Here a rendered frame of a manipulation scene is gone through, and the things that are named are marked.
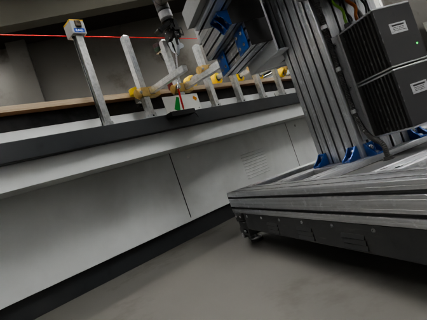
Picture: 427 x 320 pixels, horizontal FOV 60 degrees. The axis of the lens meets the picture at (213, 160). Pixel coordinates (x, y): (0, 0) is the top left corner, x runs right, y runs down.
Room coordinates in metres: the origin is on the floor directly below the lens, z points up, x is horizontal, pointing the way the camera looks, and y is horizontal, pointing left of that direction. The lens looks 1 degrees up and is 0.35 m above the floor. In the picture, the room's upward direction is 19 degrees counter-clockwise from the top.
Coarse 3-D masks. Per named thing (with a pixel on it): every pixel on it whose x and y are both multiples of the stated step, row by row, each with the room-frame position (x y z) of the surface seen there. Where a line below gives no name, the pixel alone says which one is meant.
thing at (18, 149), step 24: (264, 96) 2.58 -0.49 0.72; (288, 96) 2.75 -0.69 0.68; (144, 120) 1.82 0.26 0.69; (168, 120) 1.92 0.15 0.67; (192, 120) 2.03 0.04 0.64; (216, 120) 2.20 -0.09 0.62; (0, 144) 1.36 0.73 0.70; (24, 144) 1.41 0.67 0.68; (48, 144) 1.47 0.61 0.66; (72, 144) 1.54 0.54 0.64; (96, 144) 1.61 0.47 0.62
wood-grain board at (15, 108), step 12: (204, 84) 2.44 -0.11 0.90; (216, 84) 2.52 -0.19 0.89; (228, 84) 2.60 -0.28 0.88; (240, 84) 2.70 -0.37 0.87; (252, 84) 2.87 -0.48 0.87; (108, 96) 1.92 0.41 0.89; (120, 96) 1.97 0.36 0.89; (0, 108) 1.56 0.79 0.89; (12, 108) 1.59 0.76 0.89; (24, 108) 1.62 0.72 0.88; (36, 108) 1.66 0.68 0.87; (48, 108) 1.71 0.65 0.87; (60, 108) 1.78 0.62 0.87
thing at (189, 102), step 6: (174, 96) 2.01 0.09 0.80; (186, 96) 2.07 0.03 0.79; (192, 96) 2.10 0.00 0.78; (168, 102) 1.97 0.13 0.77; (174, 102) 2.00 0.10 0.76; (180, 102) 2.03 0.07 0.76; (186, 102) 2.06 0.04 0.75; (192, 102) 2.09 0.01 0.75; (198, 102) 2.12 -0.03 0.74; (168, 108) 1.96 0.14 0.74; (174, 108) 1.99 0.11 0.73; (180, 108) 2.02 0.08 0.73; (186, 108) 2.05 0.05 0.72; (198, 108) 2.11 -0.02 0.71
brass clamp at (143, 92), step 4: (140, 88) 1.87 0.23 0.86; (144, 88) 1.88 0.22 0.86; (148, 88) 1.90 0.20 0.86; (136, 92) 1.86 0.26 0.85; (140, 92) 1.85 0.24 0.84; (144, 92) 1.88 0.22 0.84; (148, 92) 1.89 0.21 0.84; (156, 92) 1.93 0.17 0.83; (136, 96) 1.87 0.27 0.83; (140, 96) 1.86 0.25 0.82; (144, 96) 1.87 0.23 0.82; (148, 96) 1.89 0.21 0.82; (152, 96) 1.92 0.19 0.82; (156, 96) 1.95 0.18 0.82
